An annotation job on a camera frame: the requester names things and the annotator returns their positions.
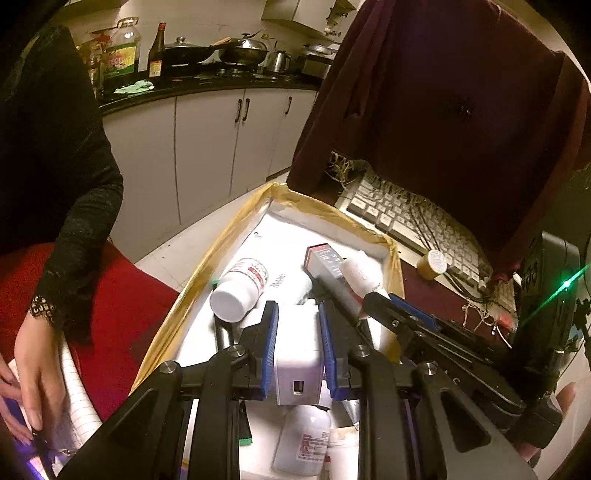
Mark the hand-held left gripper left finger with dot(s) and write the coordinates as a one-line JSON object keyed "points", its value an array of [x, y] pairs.
{"points": [[270, 350]]}

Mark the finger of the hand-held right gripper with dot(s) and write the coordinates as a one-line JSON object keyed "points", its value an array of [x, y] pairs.
{"points": [[418, 314], [381, 307]]}

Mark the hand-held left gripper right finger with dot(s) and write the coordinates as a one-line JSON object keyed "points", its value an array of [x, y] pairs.
{"points": [[328, 350]]}

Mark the white charger with port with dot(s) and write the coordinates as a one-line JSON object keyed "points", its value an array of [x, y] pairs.
{"points": [[298, 369]]}

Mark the white plastic bottle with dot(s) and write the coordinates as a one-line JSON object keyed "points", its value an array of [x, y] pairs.
{"points": [[362, 272], [302, 438]]}

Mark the short silver tube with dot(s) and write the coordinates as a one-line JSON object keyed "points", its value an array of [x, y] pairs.
{"points": [[352, 408]]}

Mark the white bottle red print label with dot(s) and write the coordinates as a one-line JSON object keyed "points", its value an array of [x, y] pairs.
{"points": [[240, 288]]}

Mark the small carton red end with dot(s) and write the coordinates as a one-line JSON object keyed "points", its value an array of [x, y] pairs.
{"points": [[325, 261]]}

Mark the white box yellow tape rim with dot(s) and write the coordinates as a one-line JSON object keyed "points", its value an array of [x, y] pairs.
{"points": [[203, 295]]}

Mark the person's right hand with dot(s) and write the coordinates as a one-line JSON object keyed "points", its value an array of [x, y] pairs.
{"points": [[567, 398]]}

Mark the black light stand clamp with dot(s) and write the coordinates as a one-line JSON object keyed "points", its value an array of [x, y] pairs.
{"points": [[582, 318]]}

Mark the black monitor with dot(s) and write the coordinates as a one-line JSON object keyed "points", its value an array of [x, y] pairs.
{"points": [[572, 217]]}

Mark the white keyboard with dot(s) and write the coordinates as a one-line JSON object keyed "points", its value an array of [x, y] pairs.
{"points": [[392, 217]]}

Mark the grid paper notebook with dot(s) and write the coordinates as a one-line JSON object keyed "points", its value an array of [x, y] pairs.
{"points": [[76, 401]]}

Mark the white base cabinet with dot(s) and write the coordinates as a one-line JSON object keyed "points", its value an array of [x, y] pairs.
{"points": [[207, 152]]}

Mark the maroon cloth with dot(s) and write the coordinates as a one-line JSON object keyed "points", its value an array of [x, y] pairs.
{"points": [[438, 92]]}

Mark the steel kettle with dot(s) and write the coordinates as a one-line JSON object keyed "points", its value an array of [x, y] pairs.
{"points": [[279, 60]]}

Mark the black kitchen counter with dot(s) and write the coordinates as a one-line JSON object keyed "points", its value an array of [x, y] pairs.
{"points": [[207, 84]]}

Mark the steel pot with lid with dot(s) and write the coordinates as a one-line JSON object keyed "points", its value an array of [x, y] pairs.
{"points": [[244, 50]]}

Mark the green rag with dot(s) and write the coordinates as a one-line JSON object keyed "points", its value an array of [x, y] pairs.
{"points": [[136, 86]]}

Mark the black wok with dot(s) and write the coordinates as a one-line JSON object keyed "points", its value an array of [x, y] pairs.
{"points": [[189, 53]]}

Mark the dark sauce bottle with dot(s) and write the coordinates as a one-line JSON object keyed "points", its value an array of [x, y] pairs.
{"points": [[157, 50]]}

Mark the cooking oil bottle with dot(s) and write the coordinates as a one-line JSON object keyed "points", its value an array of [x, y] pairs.
{"points": [[122, 50]]}

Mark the group of glass jars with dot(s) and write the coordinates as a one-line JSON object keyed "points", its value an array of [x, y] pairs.
{"points": [[92, 55]]}

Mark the white wall cabinet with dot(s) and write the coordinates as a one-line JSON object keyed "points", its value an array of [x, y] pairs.
{"points": [[300, 16]]}

